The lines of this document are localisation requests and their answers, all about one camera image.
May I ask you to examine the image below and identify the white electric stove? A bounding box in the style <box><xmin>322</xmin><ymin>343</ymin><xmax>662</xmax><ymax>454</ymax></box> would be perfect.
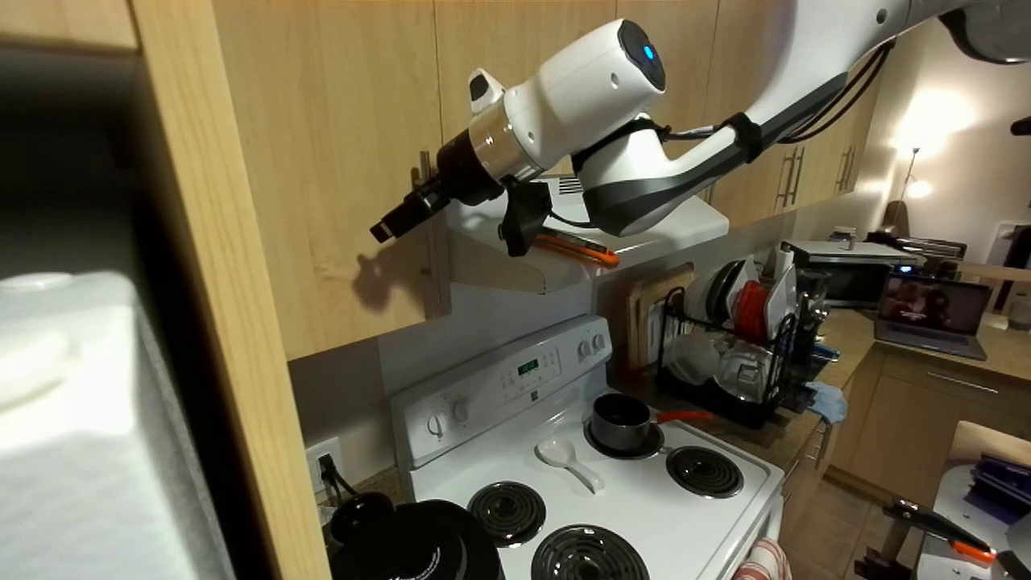
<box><xmin>386</xmin><ymin>312</ymin><xmax>789</xmax><ymax>580</ymax></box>

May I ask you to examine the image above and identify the black saucepan with orange handle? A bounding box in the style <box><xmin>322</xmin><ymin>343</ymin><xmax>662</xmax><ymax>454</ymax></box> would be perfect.
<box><xmin>586</xmin><ymin>390</ymin><xmax>717</xmax><ymax>454</ymax></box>

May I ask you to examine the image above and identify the black wire dish rack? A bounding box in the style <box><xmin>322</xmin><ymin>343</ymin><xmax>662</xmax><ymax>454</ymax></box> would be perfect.
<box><xmin>655</xmin><ymin>281</ymin><xmax>838</xmax><ymax>428</ymax></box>

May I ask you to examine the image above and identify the white upright dish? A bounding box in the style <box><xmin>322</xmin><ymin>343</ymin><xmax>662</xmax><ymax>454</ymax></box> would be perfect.
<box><xmin>762</xmin><ymin>245</ymin><xmax>804</xmax><ymax>339</ymax></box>

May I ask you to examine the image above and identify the small black pan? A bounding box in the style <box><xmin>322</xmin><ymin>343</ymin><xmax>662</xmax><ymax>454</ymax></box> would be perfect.
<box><xmin>583</xmin><ymin>416</ymin><xmax>671</xmax><ymax>462</ymax></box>

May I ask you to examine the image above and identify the black pot on stove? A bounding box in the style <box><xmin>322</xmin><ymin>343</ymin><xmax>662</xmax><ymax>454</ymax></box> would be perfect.
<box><xmin>350</xmin><ymin>495</ymin><xmax>510</xmax><ymax>580</ymax></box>

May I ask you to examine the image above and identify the orange black digital thermometer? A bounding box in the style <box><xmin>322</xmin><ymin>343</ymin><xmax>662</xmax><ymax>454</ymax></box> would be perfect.
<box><xmin>532</xmin><ymin>229</ymin><xmax>626</xmax><ymax>272</ymax></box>

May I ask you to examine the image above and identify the wood lower cabinet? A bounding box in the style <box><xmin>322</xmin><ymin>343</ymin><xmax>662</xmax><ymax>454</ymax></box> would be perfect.
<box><xmin>824</xmin><ymin>306</ymin><xmax>1031</xmax><ymax>510</ymax></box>

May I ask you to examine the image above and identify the pale blue cloth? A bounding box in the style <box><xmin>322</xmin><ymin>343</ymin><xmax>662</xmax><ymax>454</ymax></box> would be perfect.
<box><xmin>801</xmin><ymin>379</ymin><xmax>854</xmax><ymax>428</ymax></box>

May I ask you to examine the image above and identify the red dish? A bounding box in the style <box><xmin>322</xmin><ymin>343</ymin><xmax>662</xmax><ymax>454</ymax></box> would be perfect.
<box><xmin>732</xmin><ymin>278</ymin><xmax>773</xmax><ymax>348</ymax></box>

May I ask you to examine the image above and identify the red white striped towel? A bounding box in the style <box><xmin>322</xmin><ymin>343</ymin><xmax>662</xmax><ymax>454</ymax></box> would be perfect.
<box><xmin>735</xmin><ymin>534</ymin><xmax>797</xmax><ymax>580</ymax></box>

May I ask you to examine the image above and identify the large black coil burner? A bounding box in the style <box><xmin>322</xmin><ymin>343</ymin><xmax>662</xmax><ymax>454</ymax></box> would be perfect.
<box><xmin>528</xmin><ymin>523</ymin><xmax>655</xmax><ymax>580</ymax></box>

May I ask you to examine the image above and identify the white textured box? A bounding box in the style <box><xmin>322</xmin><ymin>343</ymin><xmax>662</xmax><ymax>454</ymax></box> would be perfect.
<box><xmin>0</xmin><ymin>263</ymin><xmax>241</xmax><ymax>580</ymax></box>

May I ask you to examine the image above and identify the white range hood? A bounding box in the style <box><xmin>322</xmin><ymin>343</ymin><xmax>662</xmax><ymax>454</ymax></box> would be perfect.
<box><xmin>441</xmin><ymin>187</ymin><xmax>735</xmax><ymax>297</ymax></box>

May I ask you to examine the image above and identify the wooden cutting board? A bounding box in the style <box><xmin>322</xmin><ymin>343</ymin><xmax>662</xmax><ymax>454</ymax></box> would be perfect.
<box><xmin>626</xmin><ymin>263</ymin><xmax>701</xmax><ymax>379</ymax></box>

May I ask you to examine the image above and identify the black power plug cable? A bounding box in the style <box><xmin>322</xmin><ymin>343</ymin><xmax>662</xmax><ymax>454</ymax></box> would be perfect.
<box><xmin>316</xmin><ymin>452</ymin><xmax>365</xmax><ymax>510</ymax></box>

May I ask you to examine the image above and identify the grey open laptop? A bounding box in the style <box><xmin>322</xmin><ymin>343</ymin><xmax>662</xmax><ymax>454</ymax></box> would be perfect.
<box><xmin>872</xmin><ymin>274</ymin><xmax>994</xmax><ymax>365</ymax></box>

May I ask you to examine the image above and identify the blue book stack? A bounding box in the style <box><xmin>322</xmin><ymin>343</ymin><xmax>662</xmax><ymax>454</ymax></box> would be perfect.
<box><xmin>964</xmin><ymin>452</ymin><xmax>1031</xmax><ymax>525</ymax></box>

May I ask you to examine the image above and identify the large light wood cabinet door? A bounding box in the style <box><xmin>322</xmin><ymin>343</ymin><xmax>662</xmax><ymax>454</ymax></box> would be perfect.
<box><xmin>209</xmin><ymin>0</ymin><xmax>454</xmax><ymax>365</ymax></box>

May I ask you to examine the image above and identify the small black coil burner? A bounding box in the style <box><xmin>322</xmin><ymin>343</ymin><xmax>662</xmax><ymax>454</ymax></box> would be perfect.
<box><xmin>468</xmin><ymin>478</ymin><xmax>546</xmax><ymax>549</ymax></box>
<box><xmin>662</xmin><ymin>445</ymin><xmax>748</xmax><ymax>499</ymax></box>

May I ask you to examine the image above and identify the white wall outlet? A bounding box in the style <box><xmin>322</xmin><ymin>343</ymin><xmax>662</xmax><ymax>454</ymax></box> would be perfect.
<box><xmin>305</xmin><ymin>433</ymin><xmax>349</xmax><ymax>490</ymax></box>

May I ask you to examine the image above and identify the lit floor lamp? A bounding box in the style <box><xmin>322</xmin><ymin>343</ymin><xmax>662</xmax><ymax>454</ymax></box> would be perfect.
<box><xmin>895</xmin><ymin>143</ymin><xmax>938</xmax><ymax>208</ymax></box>

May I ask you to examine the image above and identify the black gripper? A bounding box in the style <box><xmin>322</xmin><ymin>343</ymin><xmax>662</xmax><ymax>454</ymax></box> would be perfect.
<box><xmin>367</xmin><ymin>132</ymin><xmax>510</xmax><ymax>245</ymax></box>

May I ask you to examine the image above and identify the silver toaster oven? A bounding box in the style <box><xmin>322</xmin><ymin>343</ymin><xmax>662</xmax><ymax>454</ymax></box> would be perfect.
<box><xmin>787</xmin><ymin>235</ymin><xmax>927</xmax><ymax>312</ymax></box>

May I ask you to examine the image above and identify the black orange tool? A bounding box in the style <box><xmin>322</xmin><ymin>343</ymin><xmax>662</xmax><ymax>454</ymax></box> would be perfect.
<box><xmin>854</xmin><ymin>493</ymin><xmax>1031</xmax><ymax>580</ymax></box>

